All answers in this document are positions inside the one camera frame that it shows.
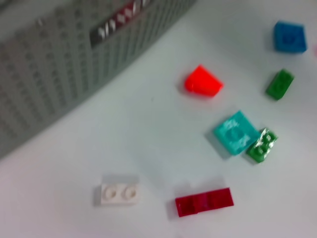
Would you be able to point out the grey perforated plastic storage bin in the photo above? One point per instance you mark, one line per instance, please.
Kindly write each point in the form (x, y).
(49, 74)

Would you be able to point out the red sloped toy brick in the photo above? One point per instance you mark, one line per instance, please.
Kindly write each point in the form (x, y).
(203, 83)

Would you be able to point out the cyan square toy plate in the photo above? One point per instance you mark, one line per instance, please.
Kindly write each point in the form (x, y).
(235, 132)

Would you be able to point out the white toy brick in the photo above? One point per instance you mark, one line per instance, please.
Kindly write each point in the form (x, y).
(117, 194)

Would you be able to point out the dark red long toy brick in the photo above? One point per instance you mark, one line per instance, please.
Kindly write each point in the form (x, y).
(204, 202)

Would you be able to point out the green toy brick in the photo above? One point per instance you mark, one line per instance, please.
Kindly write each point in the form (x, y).
(280, 84)
(262, 146)

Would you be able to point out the blue square toy plate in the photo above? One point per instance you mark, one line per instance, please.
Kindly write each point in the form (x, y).
(289, 37)

